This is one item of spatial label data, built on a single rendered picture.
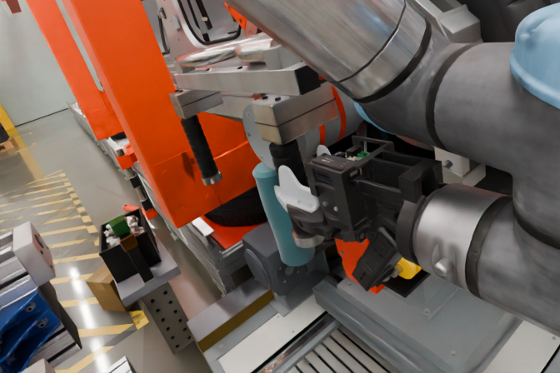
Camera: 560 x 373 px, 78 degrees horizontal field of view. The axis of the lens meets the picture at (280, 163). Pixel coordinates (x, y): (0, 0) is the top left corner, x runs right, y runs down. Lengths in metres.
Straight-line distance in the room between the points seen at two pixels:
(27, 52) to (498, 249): 13.53
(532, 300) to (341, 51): 0.18
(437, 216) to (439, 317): 0.81
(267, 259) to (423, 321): 0.45
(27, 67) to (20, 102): 1.10
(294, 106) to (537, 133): 0.26
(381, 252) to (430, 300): 0.75
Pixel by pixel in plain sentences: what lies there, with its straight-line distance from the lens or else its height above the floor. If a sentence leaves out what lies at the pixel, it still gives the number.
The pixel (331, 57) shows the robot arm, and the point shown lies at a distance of 0.23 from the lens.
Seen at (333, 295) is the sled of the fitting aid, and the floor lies 0.15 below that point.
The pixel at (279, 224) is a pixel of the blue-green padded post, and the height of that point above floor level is 0.61.
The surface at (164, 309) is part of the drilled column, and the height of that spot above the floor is 0.20.
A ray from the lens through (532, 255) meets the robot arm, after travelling 0.24.
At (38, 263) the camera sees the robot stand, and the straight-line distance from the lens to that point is 0.84.
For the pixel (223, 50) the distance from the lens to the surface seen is 0.61.
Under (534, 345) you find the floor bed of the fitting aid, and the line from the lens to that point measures 1.24.
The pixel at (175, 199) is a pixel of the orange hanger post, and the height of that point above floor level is 0.62.
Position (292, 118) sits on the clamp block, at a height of 0.93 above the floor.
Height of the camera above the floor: 1.04
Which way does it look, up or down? 23 degrees down
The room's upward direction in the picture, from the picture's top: 17 degrees counter-clockwise
